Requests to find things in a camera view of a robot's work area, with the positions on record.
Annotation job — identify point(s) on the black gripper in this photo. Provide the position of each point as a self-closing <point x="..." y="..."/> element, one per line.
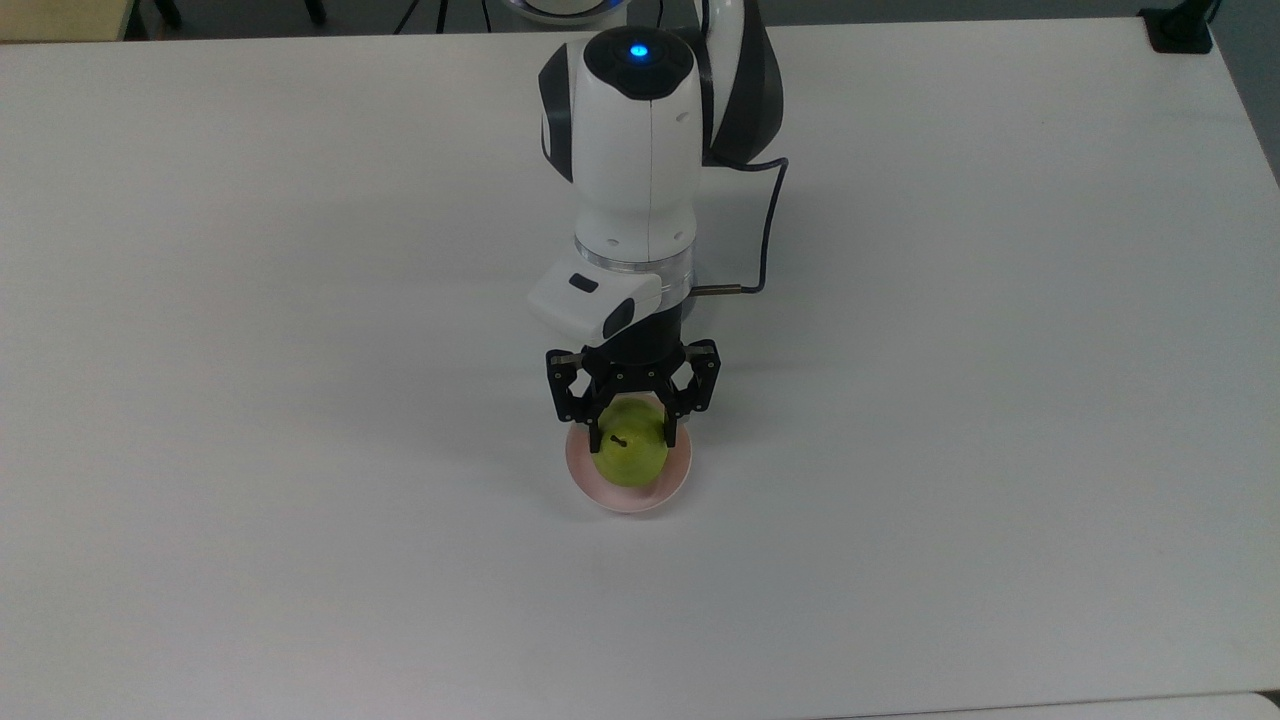
<point x="645" y="360"/>

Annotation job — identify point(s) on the green pear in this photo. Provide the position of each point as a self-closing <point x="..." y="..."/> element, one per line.
<point x="632" y="460"/>

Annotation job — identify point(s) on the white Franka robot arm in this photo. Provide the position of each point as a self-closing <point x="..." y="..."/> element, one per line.
<point x="630" y="160"/>

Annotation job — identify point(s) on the pink plate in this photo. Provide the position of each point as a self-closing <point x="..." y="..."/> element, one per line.
<point x="662" y="494"/>

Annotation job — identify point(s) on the black table clamp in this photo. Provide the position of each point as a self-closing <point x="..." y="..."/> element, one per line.
<point x="1180" y="28"/>

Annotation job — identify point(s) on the beige board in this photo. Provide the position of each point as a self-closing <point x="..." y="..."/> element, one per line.
<point x="60" y="18"/>

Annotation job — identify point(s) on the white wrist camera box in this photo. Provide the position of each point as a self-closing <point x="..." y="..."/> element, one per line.
<point x="590" y="295"/>

